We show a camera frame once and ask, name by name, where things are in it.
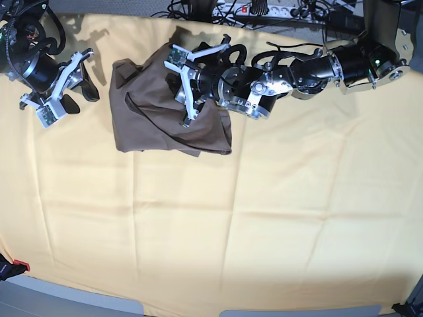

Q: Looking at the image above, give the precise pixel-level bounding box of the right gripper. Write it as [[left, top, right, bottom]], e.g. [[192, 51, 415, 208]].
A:
[[19, 54, 100, 114]]

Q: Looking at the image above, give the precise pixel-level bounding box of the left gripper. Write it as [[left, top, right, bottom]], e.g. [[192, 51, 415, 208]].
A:
[[167, 49, 225, 106]]

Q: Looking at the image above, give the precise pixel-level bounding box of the brown T-shirt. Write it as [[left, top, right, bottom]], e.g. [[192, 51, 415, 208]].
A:
[[109, 43, 232, 157]]

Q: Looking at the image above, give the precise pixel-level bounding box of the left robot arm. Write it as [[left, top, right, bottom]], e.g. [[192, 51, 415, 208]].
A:
[[164, 1, 415, 125]]

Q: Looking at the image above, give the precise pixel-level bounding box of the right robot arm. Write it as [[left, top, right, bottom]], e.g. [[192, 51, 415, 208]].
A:
[[1, 1, 100, 125]]

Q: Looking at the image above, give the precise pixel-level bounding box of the white power strip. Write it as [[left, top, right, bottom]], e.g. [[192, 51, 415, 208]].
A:
[[212, 1, 314, 20]]

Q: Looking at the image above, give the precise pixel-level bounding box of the yellow table cloth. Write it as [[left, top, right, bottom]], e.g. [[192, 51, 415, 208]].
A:
[[1, 15, 422, 316]]

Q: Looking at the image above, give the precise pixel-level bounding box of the red black clamp left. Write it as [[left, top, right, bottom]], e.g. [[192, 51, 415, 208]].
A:
[[0, 254, 30, 281]]

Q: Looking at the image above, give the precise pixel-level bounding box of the black clamp right corner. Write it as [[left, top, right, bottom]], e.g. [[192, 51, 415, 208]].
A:
[[391, 302, 422, 317]]

